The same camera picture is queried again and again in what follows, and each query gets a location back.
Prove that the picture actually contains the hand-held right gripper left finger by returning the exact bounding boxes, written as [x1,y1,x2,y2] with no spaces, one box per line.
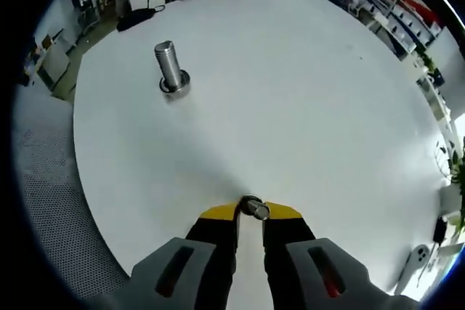
[126,199,243,310]

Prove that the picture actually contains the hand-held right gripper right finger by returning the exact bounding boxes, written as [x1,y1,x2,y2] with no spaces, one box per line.
[263,200,419,310]

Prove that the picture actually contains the thin threaded steel stud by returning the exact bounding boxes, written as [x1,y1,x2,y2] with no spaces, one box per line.
[246,199,272,221]

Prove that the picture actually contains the white handheld controller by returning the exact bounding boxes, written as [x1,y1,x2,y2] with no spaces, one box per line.
[394,242,432,297]

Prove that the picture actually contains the grey mesh office chair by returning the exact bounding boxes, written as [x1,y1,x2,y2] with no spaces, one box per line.
[14,84,132,301]

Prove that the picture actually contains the large potted green plant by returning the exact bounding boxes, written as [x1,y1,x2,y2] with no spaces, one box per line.
[434,135,465,226]

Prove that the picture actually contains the black computer mouse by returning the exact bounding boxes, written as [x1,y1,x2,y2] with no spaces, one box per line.
[116,4,166,33]

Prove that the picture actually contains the white storage shelf with bins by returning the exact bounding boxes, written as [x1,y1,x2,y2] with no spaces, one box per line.
[344,0,448,61]

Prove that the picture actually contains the black device with cable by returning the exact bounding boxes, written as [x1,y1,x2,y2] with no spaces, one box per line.
[432,215,449,244]

